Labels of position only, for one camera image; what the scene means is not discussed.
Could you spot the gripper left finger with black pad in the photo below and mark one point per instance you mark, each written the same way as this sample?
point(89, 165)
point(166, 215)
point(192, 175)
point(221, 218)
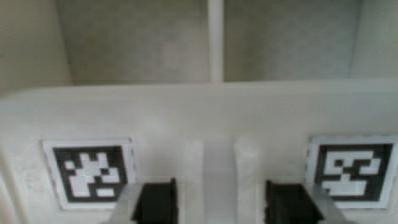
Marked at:
point(148, 204)

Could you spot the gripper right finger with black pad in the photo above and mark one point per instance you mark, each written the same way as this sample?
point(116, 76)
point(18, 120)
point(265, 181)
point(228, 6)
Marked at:
point(299, 205)

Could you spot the white cabinet door panel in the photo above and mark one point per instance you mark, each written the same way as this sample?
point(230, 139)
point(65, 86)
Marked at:
point(256, 117)

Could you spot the white cabinet body box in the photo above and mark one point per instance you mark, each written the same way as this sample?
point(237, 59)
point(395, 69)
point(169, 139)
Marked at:
point(196, 42)

